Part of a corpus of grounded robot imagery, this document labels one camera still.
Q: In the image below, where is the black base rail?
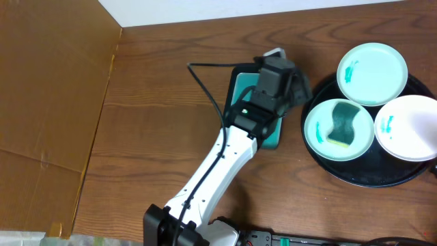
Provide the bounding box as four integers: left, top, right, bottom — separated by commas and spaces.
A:
236, 230, 436, 246

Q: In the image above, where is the round black tray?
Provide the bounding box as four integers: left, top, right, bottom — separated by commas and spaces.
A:
300, 73, 436, 188

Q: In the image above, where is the green and yellow sponge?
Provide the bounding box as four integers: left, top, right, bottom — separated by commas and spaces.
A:
326, 102, 360, 148

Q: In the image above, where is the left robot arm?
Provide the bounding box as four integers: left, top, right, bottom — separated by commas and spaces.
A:
143, 49, 312, 245

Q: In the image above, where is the black rectangular sponge tray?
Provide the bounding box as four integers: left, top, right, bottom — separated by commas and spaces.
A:
224, 66, 283, 149

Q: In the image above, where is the brown cardboard panel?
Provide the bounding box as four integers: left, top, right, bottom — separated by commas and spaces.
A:
1, 0, 122, 238

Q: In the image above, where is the mint plate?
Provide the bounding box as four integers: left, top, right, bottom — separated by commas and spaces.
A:
304, 98, 375, 161
337, 42, 408, 107

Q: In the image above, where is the white plate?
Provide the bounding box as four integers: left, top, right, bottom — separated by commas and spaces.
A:
374, 95, 436, 162

